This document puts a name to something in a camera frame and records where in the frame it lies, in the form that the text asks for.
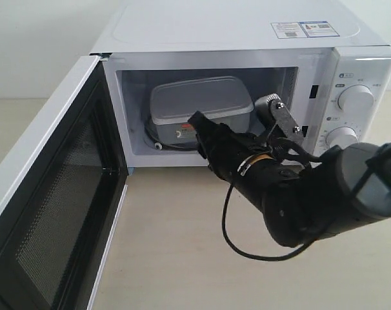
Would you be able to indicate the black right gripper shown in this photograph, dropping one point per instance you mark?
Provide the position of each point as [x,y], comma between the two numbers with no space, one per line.
[232,156]

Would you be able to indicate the white plastic lidded container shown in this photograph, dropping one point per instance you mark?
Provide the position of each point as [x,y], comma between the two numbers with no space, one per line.
[223,99]

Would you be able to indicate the white microwave door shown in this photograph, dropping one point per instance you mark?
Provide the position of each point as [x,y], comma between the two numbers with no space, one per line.
[62,186]

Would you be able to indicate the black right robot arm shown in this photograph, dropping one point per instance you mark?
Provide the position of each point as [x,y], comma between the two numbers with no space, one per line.
[301,197]

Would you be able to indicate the white Midea microwave oven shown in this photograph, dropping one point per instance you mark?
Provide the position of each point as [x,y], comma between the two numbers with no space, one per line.
[152,43]

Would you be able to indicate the lower white control knob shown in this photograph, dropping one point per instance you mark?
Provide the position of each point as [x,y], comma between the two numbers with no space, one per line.
[342,137]

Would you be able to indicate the white control knob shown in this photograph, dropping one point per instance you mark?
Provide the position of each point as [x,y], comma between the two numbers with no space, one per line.
[342,137]
[356,98]

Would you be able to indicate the blue white label sticker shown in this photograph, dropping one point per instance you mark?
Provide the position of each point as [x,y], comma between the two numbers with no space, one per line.
[304,29]

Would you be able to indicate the upper white control knob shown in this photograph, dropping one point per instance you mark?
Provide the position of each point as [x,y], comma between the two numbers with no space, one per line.
[356,98]

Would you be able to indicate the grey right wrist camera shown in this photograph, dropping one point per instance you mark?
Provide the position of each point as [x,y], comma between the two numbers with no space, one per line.
[277,120]

